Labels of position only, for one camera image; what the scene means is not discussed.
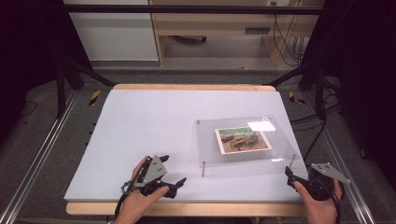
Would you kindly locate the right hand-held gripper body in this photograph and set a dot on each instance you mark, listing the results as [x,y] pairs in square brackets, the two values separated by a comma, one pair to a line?
[325,182]

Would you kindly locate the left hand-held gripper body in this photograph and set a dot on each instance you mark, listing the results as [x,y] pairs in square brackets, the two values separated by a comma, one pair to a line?
[154,170]

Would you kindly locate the person's right hand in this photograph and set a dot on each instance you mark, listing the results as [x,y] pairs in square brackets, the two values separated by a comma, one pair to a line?
[317,203]

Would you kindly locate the person's left hand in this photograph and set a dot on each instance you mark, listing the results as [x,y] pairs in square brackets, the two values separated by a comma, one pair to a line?
[137,200]

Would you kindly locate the printed photo card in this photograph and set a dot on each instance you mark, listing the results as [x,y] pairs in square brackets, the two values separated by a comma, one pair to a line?
[243,140]

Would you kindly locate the black metal stand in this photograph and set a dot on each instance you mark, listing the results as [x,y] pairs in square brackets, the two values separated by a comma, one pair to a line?
[319,90]
[62,87]

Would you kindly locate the white cabinet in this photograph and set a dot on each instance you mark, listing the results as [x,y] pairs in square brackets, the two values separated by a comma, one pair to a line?
[115,34]

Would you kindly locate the wooden desk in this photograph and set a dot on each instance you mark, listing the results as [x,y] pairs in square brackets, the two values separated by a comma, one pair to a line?
[218,21]

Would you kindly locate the aluminium rail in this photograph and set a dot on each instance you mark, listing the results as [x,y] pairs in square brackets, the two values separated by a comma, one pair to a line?
[342,174]
[40,149]

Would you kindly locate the clear acrylic photo frame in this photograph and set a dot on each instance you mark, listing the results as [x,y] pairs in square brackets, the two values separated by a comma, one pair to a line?
[218,146]

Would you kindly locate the black horizontal frame bar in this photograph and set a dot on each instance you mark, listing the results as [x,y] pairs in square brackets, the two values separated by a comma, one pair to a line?
[186,9]

